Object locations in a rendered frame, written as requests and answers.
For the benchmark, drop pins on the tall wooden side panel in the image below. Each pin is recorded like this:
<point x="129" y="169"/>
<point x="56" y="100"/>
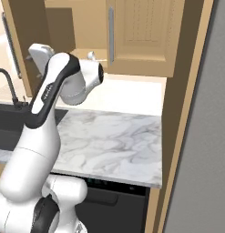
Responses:
<point x="180" y="91"/>

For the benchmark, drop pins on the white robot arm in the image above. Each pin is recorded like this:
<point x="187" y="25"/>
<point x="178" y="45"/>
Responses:
<point x="32" y="170"/>

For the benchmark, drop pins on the black dishwasher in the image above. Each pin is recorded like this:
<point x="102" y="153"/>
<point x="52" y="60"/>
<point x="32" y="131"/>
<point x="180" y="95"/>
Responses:
<point x="117" y="209"/>

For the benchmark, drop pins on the black sink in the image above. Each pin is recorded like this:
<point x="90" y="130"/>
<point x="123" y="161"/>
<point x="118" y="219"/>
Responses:
<point x="10" y="127"/>

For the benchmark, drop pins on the wooden panelled cabinet door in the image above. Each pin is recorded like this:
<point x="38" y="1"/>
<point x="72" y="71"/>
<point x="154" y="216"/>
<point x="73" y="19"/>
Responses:
<point x="147" y="33"/>

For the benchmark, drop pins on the black tap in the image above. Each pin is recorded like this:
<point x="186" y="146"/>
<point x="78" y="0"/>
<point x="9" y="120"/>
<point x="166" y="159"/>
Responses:
<point x="10" y="82"/>

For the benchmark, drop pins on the wooden wall cabinet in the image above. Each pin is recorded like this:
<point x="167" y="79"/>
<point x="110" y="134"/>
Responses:
<point x="83" y="24"/>

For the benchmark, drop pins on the grey fridge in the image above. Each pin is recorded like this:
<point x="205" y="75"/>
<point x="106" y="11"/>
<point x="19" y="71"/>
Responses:
<point x="205" y="151"/>

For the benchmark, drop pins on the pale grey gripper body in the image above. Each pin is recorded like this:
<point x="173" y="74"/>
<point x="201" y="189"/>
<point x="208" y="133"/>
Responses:
<point x="41" y="56"/>

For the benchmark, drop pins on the wooden cabinet door, swung open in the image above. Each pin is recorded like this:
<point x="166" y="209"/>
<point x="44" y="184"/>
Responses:
<point x="32" y="30"/>

